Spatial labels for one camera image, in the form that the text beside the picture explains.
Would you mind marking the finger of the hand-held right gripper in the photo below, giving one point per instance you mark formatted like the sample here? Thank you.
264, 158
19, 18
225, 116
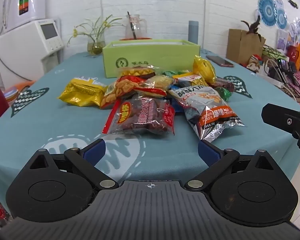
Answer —
280, 116

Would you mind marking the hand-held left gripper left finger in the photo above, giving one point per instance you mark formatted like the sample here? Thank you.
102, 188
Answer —
95, 150

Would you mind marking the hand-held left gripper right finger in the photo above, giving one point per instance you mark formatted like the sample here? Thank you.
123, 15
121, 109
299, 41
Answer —
208, 151

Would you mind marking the green cardboard box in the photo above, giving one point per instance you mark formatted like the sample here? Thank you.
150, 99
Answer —
160, 57

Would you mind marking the white power strip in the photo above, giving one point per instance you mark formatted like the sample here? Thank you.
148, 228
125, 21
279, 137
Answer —
267, 80

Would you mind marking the silver snack packet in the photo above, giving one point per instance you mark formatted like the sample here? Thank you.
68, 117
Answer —
205, 110

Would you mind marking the black charger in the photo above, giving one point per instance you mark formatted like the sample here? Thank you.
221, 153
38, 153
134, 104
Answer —
273, 73

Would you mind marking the blue snack packet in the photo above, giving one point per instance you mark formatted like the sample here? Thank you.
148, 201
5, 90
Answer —
177, 105

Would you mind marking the red white plush toy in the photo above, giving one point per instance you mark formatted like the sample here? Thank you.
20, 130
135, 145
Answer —
254, 62

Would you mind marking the teal printed tablecloth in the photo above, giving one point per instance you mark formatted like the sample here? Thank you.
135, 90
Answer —
40, 120

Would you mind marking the green patterned bag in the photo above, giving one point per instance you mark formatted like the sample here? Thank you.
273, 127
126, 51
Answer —
273, 52

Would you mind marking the dark red snack packet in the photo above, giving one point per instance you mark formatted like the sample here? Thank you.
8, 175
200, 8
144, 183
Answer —
223, 84

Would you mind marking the orange peanut packet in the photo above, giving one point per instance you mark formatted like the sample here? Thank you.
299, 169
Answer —
120, 87

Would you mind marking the brown cardboard box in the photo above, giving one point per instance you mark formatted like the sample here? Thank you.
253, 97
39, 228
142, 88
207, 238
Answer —
240, 47

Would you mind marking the smartphone with pink case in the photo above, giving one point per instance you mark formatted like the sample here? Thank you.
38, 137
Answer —
220, 60

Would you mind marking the yellow candy bag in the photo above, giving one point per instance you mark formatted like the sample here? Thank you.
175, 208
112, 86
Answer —
203, 68

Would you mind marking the burger shaped snack packet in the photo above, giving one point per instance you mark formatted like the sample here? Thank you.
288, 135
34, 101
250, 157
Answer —
137, 72

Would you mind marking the dark dried plant ornament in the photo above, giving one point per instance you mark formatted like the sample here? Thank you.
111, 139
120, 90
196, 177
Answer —
252, 27

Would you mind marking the small blue patterned plate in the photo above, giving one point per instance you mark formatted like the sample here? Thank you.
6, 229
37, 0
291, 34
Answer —
281, 18
279, 2

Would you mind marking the orange plastic basin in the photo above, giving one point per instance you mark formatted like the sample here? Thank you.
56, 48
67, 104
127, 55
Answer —
17, 86

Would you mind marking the large blue patterned plate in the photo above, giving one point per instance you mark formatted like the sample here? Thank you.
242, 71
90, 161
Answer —
266, 10

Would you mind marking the yellow flower plant glass vase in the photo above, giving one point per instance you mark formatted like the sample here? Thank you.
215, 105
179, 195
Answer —
97, 40

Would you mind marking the grey blue cylindrical bottle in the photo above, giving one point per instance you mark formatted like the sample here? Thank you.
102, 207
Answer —
193, 32

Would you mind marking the white water dispenser with screen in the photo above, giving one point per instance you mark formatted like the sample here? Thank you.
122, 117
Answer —
22, 47

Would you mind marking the black stirring stick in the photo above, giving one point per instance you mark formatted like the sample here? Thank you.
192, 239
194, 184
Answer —
132, 25

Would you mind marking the glass pitcher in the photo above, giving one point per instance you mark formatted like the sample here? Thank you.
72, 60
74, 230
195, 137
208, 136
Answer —
140, 27

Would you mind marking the purple wall picture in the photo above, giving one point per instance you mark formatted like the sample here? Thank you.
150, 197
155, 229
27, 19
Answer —
282, 40

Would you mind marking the small black wall device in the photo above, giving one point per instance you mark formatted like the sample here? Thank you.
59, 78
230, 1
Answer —
293, 3

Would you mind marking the white wall water purifier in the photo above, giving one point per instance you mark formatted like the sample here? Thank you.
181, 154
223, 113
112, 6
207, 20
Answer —
27, 2

